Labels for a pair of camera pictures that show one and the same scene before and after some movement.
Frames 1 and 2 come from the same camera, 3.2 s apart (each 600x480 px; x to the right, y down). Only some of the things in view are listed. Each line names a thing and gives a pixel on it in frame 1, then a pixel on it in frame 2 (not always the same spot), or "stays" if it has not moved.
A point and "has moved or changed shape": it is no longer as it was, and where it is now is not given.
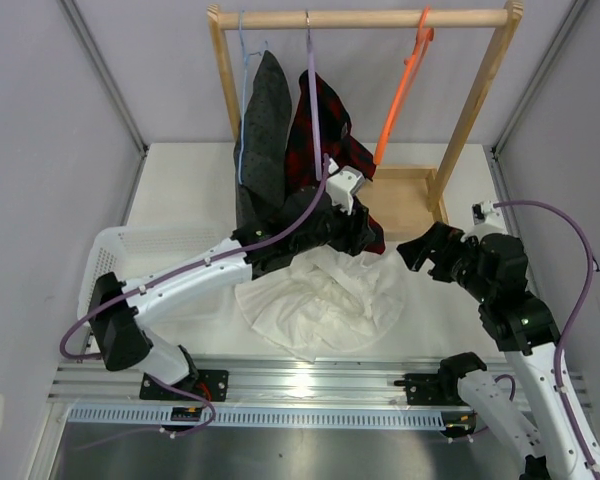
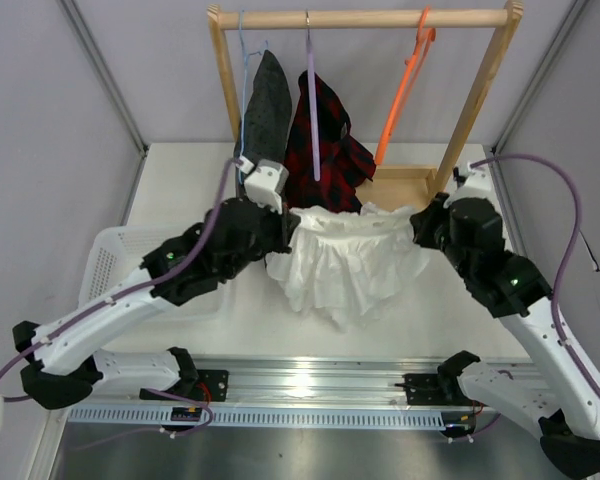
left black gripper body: x=336 y=231 to x=271 y=235
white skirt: x=324 y=300 has moved or changed shape
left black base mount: x=210 y=384 stays
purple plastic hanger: x=314 y=105 stays
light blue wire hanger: x=246 y=58 stays
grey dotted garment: x=262 y=144 stays
